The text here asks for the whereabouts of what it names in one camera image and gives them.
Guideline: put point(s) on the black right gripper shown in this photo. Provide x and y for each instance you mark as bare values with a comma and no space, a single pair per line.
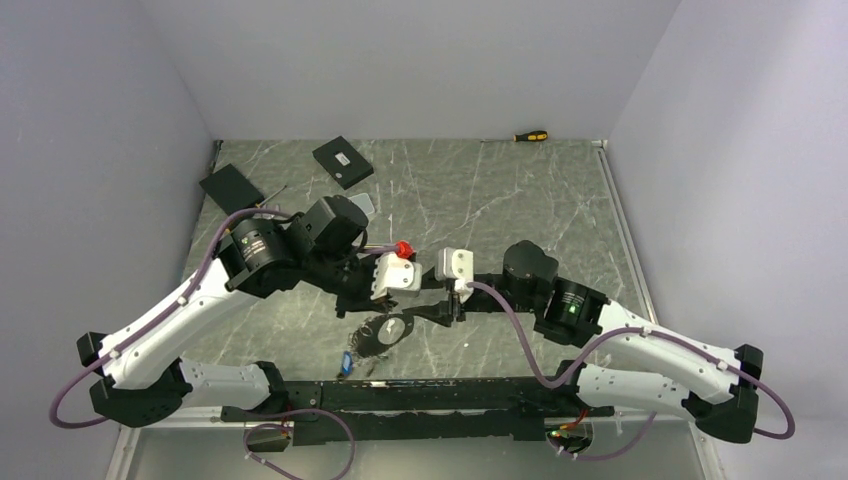
443,311

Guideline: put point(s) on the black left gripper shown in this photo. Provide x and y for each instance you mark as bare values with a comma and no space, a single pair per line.
364,302

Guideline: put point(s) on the round metal keyring plate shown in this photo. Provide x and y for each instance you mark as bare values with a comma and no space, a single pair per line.
380,333

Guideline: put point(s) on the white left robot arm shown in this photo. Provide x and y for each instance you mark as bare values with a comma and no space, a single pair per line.
143,376

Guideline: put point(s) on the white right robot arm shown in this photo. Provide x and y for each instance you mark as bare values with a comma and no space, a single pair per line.
710,386

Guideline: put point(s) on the clear plastic container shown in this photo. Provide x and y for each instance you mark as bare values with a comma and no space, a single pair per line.
364,202

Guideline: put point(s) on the blue key tag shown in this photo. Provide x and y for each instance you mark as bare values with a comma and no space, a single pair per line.
346,364

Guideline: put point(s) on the black box with label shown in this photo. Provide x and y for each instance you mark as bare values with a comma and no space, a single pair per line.
343,163

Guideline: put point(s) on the yellow black screwdriver left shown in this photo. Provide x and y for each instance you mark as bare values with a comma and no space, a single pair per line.
271,196

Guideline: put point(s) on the yellow black screwdriver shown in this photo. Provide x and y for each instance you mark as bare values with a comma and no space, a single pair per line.
527,137
271,196

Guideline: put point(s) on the plain black box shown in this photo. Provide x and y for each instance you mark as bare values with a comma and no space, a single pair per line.
231,190

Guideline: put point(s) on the yellow black screwdriver far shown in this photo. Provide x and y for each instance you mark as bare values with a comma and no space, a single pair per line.
527,137

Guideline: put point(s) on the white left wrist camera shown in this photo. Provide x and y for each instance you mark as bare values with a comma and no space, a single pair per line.
396,273

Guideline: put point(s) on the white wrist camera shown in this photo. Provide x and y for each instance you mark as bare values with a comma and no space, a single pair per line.
396,273
455,268

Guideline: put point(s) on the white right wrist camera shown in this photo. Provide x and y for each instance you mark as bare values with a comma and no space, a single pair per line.
455,268

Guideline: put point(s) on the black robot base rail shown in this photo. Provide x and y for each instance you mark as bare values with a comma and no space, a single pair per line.
518,408

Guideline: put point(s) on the aluminium frame rail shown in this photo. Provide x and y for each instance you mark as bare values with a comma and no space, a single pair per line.
481,197

